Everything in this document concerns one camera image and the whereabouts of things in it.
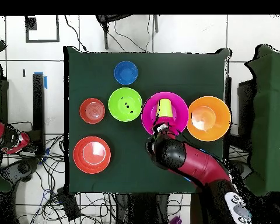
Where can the small purple floor object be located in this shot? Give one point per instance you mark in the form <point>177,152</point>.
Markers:
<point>176,220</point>

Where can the black pedestal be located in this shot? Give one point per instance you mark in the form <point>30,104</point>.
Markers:
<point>142,210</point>

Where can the lime green plastic bowl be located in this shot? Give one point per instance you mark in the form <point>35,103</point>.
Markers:
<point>124,109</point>

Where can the lime green plastic cup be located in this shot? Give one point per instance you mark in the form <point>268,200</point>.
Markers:
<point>165,107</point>

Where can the large pink plastic bowl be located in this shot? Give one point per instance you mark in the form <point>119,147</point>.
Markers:
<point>149,109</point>

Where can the blue tape strip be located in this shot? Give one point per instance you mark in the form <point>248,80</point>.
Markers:
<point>45,82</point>

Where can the black square floor frame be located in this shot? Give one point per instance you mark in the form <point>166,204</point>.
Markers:
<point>30,23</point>

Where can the black round floor stand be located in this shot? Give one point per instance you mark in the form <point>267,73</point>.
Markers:
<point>21,168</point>

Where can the large orange plastic bowl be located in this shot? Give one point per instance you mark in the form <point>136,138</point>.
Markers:
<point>207,119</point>

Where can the black camera tripod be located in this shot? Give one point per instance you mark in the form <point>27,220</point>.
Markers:
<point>106,39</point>

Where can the small dark blue bowl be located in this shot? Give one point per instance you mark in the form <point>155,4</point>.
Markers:
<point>126,73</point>

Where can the small red-orange plastic bowl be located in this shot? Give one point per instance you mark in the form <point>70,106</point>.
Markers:
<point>92,110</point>

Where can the wide red-orange plastic bowl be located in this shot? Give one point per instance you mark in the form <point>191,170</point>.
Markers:
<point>92,155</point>

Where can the long black bar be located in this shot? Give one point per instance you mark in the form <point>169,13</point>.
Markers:
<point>38,116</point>

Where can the dark grey floor equipment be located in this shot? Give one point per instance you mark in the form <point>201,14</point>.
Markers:
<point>243,169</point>

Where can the black power brick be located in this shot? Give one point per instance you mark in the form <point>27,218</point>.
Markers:
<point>68,205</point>

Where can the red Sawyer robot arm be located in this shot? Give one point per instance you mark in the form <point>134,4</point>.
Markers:
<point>196,163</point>

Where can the small black floor marker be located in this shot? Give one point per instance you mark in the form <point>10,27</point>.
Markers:
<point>24,73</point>

